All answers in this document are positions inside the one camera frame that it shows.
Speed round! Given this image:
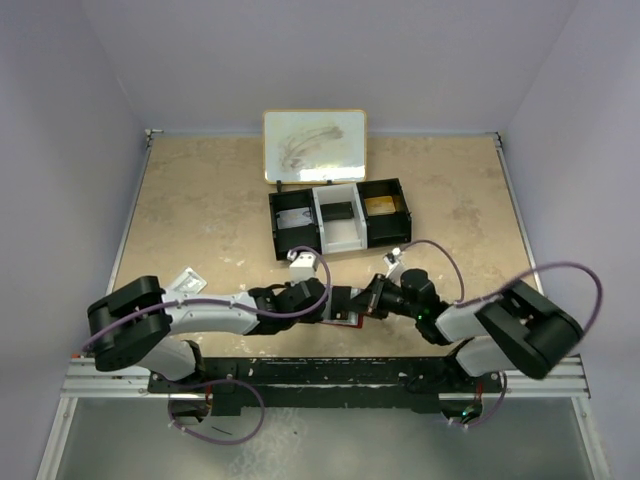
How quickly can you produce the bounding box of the red card holder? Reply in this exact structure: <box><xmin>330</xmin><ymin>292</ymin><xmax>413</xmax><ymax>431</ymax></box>
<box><xmin>321</xmin><ymin>312</ymin><xmax>363</xmax><ymax>329</ymax></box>

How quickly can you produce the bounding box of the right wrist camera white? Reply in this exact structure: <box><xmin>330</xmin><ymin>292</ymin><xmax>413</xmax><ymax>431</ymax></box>
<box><xmin>383</xmin><ymin>247</ymin><xmax>405</xmax><ymax>284</ymax></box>

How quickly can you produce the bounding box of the silver credit card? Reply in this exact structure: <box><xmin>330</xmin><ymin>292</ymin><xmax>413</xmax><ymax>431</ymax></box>
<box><xmin>276</xmin><ymin>207</ymin><xmax>314</xmax><ymax>230</ymax></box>

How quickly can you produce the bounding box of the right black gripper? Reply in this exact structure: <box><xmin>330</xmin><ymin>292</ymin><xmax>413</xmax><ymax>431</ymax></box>
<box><xmin>343</xmin><ymin>273</ymin><xmax>421</xmax><ymax>319</ymax></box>

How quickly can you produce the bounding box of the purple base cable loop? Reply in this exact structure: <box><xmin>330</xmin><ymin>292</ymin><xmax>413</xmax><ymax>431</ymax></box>
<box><xmin>167</xmin><ymin>377</ymin><xmax>266</xmax><ymax>445</ymax></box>

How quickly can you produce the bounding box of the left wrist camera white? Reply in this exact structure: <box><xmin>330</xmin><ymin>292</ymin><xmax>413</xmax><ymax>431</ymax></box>
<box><xmin>287</xmin><ymin>251</ymin><xmax>319</xmax><ymax>284</ymax></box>

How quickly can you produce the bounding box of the gold credit card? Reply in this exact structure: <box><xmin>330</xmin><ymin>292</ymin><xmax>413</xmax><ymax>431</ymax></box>
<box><xmin>364</xmin><ymin>195</ymin><xmax>397</xmax><ymax>216</ymax></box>

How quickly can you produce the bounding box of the silver foil packet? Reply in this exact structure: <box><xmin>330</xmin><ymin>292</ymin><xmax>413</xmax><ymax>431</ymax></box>
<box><xmin>167</xmin><ymin>267</ymin><xmax>207</xmax><ymax>294</ymax></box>

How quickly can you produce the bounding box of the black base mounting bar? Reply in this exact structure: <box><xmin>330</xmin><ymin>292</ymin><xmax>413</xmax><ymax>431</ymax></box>
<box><xmin>148</xmin><ymin>357</ymin><xmax>502</xmax><ymax>416</ymax></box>

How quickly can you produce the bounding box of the black white three-bin organizer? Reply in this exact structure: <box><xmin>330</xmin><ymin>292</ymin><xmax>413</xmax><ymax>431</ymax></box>
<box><xmin>269</xmin><ymin>178</ymin><xmax>412</xmax><ymax>261</ymax></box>

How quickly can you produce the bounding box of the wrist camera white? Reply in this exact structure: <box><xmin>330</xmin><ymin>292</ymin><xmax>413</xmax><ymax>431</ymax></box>
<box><xmin>383</xmin><ymin>247</ymin><xmax>405</xmax><ymax>284</ymax></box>
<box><xmin>287</xmin><ymin>251</ymin><xmax>319</xmax><ymax>284</ymax></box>

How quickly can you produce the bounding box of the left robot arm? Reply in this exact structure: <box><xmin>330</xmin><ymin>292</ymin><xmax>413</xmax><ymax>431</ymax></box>
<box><xmin>83</xmin><ymin>276</ymin><xmax>359</xmax><ymax>392</ymax></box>

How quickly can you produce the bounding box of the small whiteboard with stand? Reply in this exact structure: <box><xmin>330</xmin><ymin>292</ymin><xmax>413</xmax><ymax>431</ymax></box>
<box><xmin>262</xmin><ymin>109</ymin><xmax>368</xmax><ymax>185</ymax></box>

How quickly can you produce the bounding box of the black card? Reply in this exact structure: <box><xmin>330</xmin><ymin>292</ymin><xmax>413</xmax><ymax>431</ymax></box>
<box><xmin>320</xmin><ymin>201</ymin><xmax>354</xmax><ymax>222</ymax></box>

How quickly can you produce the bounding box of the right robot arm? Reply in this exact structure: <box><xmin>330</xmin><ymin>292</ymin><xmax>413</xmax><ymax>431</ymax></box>
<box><xmin>349</xmin><ymin>268</ymin><xmax>584</xmax><ymax>391</ymax></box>

